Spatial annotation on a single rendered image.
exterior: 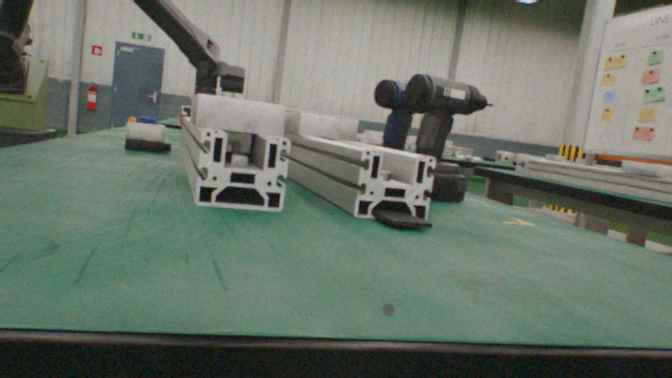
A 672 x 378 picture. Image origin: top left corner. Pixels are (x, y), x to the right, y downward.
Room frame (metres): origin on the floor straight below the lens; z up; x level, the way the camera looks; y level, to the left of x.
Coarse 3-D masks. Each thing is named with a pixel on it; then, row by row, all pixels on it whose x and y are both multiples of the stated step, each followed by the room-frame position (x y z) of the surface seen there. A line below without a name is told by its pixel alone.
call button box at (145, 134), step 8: (128, 128) 1.16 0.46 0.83; (136, 128) 1.16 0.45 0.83; (144, 128) 1.17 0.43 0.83; (152, 128) 1.17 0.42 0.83; (160, 128) 1.18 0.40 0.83; (128, 136) 1.16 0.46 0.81; (136, 136) 1.16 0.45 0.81; (144, 136) 1.17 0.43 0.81; (152, 136) 1.17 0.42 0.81; (160, 136) 1.18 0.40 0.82; (128, 144) 1.16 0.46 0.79; (136, 144) 1.16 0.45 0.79; (144, 144) 1.17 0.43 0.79; (152, 144) 1.17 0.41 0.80; (160, 144) 1.18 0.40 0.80; (168, 144) 1.22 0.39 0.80; (160, 152) 1.18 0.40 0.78
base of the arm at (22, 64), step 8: (16, 64) 1.34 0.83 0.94; (24, 64) 1.38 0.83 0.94; (0, 72) 1.32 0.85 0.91; (8, 72) 1.33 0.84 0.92; (16, 72) 1.34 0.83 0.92; (24, 72) 1.37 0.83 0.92; (0, 80) 1.33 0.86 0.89; (8, 80) 1.34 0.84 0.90; (16, 80) 1.35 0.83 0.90; (24, 80) 1.36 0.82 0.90; (0, 88) 1.33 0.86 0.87; (8, 88) 1.33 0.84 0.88; (16, 88) 1.34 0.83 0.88; (24, 88) 1.35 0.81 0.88
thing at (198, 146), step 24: (192, 144) 0.77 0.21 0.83; (216, 144) 0.66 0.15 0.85; (264, 144) 0.62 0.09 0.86; (288, 144) 0.62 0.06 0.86; (192, 168) 0.71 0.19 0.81; (216, 168) 0.59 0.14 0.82; (240, 168) 0.61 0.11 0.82; (264, 168) 0.61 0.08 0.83; (192, 192) 0.65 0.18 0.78; (216, 192) 0.59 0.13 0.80; (240, 192) 0.70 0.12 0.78; (264, 192) 0.61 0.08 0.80
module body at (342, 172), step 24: (312, 144) 0.87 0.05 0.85; (336, 144) 0.75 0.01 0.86; (360, 144) 0.87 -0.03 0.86; (288, 168) 1.01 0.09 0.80; (312, 168) 0.89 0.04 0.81; (336, 168) 0.73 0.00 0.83; (360, 168) 0.65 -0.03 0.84; (384, 168) 0.76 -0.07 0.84; (408, 168) 0.68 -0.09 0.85; (432, 168) 0.67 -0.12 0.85; (336, 192) 0.72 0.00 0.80; (360, 192) 0.65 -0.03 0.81; (384, 192) 0.66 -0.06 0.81; (408, 192) 0.67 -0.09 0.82; (360, 216) 0.65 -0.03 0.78
